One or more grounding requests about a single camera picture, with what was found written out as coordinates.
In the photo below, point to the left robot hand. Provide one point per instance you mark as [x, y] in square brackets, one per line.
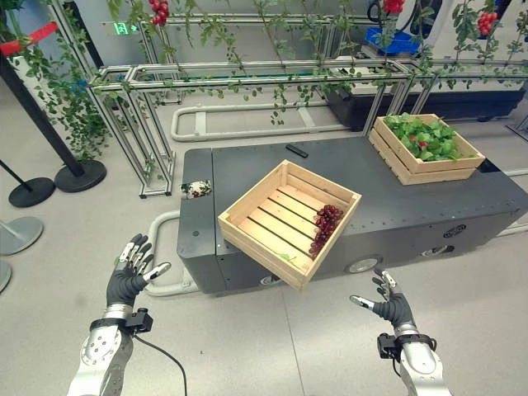
[123, 282]

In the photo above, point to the black round stanchion base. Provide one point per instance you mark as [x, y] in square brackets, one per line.
[32, 191]

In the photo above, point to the green exit sign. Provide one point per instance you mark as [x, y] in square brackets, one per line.
[122, 28]

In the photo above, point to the black stanchion post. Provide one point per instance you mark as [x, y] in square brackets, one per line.
[39, 119]

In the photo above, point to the wooden crate with leaves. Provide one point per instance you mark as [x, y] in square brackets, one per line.
[416, 165]

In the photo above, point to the dark grey mobile platform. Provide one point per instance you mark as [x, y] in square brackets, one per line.
[412, 206]

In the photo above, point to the small black remote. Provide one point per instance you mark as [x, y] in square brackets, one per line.
[296, 150]

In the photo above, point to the aluminium profile frame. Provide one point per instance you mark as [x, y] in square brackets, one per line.
[136, 123]

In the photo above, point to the blue plastic bin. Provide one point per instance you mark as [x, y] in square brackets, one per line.
[389, 41]

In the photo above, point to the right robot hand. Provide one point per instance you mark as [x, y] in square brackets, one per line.
[395, 307]

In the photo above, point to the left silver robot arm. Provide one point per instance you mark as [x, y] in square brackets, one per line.
[103, 359]

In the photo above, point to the green leafy foliage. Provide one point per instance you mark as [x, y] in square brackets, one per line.
[429, 138]

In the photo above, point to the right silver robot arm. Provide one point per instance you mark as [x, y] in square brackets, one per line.
[416, 363]

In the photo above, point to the empty slatted wooden crate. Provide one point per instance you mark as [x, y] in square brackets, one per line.
[288, 224]

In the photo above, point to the grey floor bumper loop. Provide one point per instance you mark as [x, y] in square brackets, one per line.
[165, 255]

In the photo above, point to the red barrier belt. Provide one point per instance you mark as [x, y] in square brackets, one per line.
[29, 38]

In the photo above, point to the floral patterned cloth roll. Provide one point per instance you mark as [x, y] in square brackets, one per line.
[197, 189]

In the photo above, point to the grey round stanchion base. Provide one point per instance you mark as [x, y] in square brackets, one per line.
[18, 235]

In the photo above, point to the dark red grape bunch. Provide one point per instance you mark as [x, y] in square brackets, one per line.
[325, 229]

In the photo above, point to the red tomato cluster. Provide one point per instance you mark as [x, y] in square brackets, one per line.
[486, 22]
[392, 6]
[158, 10]

